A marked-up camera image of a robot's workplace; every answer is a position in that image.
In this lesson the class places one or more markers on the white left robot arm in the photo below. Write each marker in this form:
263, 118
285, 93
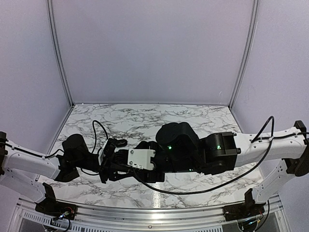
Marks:
62, 166

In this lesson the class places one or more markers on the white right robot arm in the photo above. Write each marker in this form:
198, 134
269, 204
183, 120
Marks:
178, 149

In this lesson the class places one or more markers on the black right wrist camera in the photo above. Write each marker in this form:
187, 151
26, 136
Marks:
121, 157

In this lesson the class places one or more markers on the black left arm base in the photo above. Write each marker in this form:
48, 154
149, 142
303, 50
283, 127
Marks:
52, 207

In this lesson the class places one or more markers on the black earbud charging case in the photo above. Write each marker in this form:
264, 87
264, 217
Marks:
121, 143

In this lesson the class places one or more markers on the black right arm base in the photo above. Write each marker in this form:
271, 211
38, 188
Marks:
246, 209

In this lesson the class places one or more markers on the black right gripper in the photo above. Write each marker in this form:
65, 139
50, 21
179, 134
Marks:
147, 177

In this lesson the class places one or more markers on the aluminium front rail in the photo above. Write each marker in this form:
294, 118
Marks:
92, 218

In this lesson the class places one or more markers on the right aluminium frame post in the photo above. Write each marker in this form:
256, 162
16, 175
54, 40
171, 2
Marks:
246, 53

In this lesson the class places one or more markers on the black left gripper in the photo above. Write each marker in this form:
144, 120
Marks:
111, 172

